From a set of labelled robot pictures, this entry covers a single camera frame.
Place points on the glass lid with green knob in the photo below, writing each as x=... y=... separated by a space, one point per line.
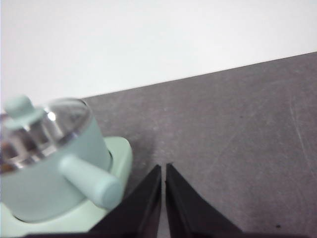
x=19 y=106

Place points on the green breakfast machine base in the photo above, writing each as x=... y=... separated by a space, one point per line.
x=120 y=153

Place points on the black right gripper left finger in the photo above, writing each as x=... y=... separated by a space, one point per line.
x=138 y=213

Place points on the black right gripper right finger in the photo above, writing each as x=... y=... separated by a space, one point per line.
x=188 y=213

